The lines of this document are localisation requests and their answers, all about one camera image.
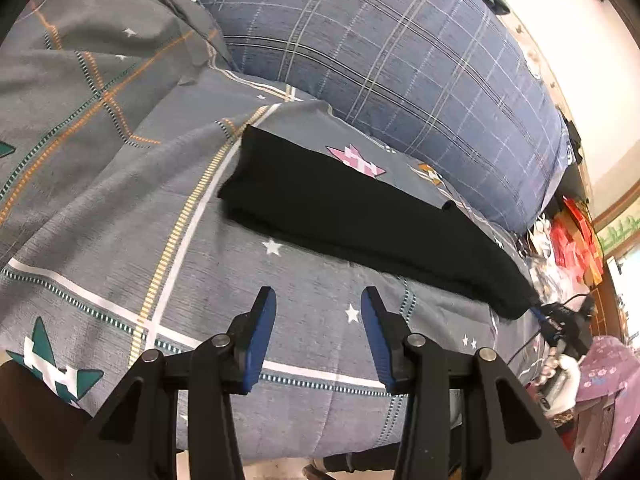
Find black pants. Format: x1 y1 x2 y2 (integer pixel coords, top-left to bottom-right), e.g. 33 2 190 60
218 127 540 320

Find white gloved right hand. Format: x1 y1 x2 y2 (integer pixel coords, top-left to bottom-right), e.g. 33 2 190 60
530 348 580 419

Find white plastic bag clutter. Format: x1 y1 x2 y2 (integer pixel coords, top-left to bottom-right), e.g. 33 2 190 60
518 214 574 304

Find purple floral cloth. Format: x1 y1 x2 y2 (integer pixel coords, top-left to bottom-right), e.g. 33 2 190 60
574 336 639 479

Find red packaging clutter pile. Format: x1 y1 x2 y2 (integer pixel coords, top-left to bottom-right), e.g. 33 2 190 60
550 196 604 288

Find black bag on headboard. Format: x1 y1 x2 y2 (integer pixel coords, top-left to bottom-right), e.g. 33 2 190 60
556 107 584 165

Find grey star-patterned bed quilt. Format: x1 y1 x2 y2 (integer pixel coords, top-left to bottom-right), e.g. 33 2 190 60
1 0 541 462

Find blue plaid bedding bundle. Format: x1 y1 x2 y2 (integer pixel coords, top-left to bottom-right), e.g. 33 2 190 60
200 0 570 233

